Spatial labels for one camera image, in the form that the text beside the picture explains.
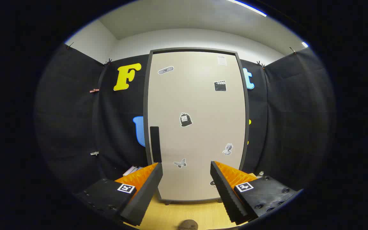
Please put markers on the silver cloth clip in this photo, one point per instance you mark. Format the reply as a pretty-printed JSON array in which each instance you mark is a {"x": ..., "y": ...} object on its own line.
[{"x": 94, "y": 153}]

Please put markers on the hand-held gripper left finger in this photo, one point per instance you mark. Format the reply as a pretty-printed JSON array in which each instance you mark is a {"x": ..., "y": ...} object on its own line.
[{"x": 145, "y": 198}]

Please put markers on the black backdrop cloth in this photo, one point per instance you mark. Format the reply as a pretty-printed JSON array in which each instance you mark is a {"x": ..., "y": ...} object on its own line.
[{"x": 69, "y": 111}]

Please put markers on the grey shoe cabinet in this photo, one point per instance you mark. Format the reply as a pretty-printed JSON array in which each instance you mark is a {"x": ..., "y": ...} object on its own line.
[{"x": 145, "y": 105}]

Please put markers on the black cloth clip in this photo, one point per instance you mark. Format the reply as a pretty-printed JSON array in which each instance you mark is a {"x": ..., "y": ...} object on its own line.
[
  {"x": 108, "y": 61},
  {"x": 260, "y": 64},
  {"x": 70, "y": 46},
  {"x": 292, "y": 50}
]

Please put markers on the brown fuzzy shoe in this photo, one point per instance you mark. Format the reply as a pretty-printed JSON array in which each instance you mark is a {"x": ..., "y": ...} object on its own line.
[{"x": 187, "y": 225}]

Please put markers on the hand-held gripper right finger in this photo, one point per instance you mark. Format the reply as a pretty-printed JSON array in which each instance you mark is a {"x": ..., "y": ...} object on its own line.
[{"x": 225, "y": 195}]

